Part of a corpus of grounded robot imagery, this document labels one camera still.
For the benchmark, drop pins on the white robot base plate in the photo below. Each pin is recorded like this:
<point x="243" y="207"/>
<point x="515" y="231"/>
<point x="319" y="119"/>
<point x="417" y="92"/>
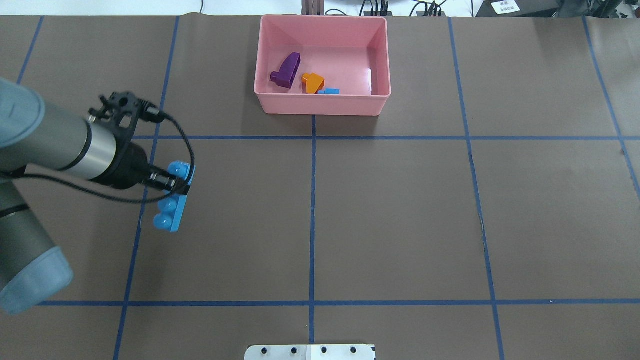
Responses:
<point x="356" y="351"/>

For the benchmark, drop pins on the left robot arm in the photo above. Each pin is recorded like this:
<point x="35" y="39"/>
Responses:
<point x="46" y="153"/>

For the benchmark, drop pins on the small blue toy block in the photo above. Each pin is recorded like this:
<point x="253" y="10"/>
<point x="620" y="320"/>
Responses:
<point x="328" y="91"/>

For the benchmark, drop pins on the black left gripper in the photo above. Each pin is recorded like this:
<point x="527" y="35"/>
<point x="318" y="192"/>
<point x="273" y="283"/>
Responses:
<point x="131" y="167"/>

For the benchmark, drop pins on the purple toy block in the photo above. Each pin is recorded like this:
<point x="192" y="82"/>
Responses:
<point x="287" y="71"/>

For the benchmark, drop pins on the long blue toy block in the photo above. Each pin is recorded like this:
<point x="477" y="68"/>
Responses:
<point x="171" y="210"/>

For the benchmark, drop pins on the orange toy block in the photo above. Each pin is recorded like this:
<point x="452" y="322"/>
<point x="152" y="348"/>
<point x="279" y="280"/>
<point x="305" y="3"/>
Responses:
<point x="312" y="83"/>

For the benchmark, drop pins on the pink plastic box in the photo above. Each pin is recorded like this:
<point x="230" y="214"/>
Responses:
<point x="351" y="53"/>

